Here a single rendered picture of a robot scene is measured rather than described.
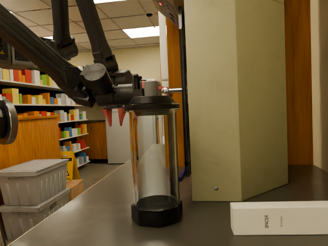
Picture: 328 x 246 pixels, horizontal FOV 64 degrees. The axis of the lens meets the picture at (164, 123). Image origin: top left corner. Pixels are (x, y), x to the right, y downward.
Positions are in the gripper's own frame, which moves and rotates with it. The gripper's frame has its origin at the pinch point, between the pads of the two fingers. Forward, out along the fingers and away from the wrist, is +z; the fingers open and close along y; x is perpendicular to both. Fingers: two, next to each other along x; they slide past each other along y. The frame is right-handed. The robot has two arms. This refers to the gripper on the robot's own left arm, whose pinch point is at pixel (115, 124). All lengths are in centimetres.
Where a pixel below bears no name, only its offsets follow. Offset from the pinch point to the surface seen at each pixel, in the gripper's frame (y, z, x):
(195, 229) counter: 35, 17, -60
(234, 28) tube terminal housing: 44, -22, -46
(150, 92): 27, -8, -56
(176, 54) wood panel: 27.9, -24.6, -9.1
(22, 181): -129, 53, 108
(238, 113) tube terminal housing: 44, -3, -46
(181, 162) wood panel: 27.8, 15.0, -8.8
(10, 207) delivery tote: -141, 76, 106
